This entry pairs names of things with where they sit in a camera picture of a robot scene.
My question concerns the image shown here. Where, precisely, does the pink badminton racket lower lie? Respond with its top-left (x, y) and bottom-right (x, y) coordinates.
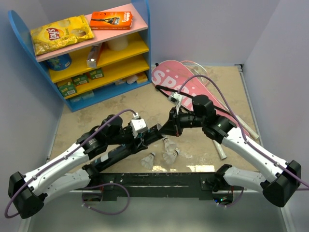
top-left (213, 140), bottom-right (227, 160)

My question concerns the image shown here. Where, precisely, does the pink SPORT racket bag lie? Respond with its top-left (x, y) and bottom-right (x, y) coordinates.
top-left (152, 60), bottom-right (247, 143)

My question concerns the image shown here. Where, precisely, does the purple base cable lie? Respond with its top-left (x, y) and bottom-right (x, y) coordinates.
top-left (216, 186), bottom-right (245, 208)
top-left (81, 182), bottom-right (131, 215)

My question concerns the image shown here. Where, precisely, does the silver orange foil box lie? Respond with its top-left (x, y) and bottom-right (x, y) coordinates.
top-left (86, 43), bottom-right (103, 68)

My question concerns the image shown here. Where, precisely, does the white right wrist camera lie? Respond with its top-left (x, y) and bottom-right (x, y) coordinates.
top-left (168, 92), bottom-right (183, 114)

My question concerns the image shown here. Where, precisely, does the green gum box left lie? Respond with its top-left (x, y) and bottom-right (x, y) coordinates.
top-left (57, 81), bottom-right (77, 97)

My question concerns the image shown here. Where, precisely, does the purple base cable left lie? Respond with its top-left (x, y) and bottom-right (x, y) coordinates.
top-left (81, 182), bottom-right (131, 215)

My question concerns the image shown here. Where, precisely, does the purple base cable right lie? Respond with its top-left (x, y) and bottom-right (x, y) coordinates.
top-left (216, 186), bottom-right (245, 208)

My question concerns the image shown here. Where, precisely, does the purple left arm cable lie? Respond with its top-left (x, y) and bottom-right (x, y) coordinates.
top-left (4, 109), bottom-right (140, 219)

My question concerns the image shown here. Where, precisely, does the black BOKA shuttlecock tube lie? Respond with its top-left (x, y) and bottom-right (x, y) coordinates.
top-left (90, 123), bottom-right (163, 172)

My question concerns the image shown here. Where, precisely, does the orange Gillette razor box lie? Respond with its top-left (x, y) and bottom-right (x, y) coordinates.
top-left (89, 11), bottom-right (133, 30)

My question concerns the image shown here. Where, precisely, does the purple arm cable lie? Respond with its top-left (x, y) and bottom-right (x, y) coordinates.
top-left (177, 74), bottom-right (309, 189)
top-left (4, 109), bottom-right (140, 219)

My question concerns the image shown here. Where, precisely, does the yellow Lays chips bag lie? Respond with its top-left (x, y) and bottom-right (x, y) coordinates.
top-left (30, 15), bottom-right (95, 56)

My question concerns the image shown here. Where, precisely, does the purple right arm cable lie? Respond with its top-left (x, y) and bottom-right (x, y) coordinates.
top-left (177, 74), bottom-right (309, 189)

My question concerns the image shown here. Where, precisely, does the green gum box right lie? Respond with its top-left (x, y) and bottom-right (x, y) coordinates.
top-left (87, 68), bottom-right (104, 80)

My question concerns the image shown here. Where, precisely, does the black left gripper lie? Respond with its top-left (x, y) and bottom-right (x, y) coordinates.
top-left (107, 125), bottom-right (148, 154)

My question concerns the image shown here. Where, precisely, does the green gum box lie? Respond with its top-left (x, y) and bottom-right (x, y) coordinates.
top-left (57, 81), bottom-right (77, 97)
top-left (87, 68), bottom-right (104, 80)
top-left (71, 73), bottom-right (89, 86)

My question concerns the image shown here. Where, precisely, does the green gum box middle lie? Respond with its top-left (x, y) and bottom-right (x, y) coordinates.
top-left (71, 73), bottom-right (89, 86)

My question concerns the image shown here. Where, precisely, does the white paper roll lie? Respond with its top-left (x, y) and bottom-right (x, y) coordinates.
top-left (107, 36), bottom-right (128, 51)

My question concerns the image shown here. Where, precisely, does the pink badminton racket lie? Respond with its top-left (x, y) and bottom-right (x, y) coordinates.
top-left (181, 60), bottom-right (259, 140)
top-left (213, 140), bottom-right (227, 160)

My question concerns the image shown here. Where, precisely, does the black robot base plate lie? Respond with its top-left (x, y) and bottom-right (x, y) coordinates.
top-left (86, 173), bottom-right (241, 205)

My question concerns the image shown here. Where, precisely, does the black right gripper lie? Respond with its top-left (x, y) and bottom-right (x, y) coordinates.
top-left (158, 106), bottom-right (205, 137)

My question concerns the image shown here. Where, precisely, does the pink badminton racket upper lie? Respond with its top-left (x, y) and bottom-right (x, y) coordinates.
top-left (181, 60), bottom-right (259, 140)

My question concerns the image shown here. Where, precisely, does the blue wooden shelf unit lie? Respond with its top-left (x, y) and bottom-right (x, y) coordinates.
top-left (8, 0), bottom-right (151, 112)

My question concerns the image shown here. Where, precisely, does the blue round snack can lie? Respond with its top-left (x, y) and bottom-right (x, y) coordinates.
top-left (46, 54), bottom-right (72, 71)

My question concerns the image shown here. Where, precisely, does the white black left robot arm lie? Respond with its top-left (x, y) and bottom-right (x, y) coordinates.
top-left (4, 113), bottom-right (149, 219)

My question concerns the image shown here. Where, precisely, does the white shuttlecock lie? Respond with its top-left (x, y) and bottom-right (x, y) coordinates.
top-left (163, 149), bottom-right (180, 165)
top-left (140, 152), bottom-right (156, 170)
top-left (163, 137), bottom-right (177, 152)

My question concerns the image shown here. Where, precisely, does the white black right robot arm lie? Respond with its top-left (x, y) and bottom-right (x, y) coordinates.
top-left (159, 92), bottom-right (301, 207)

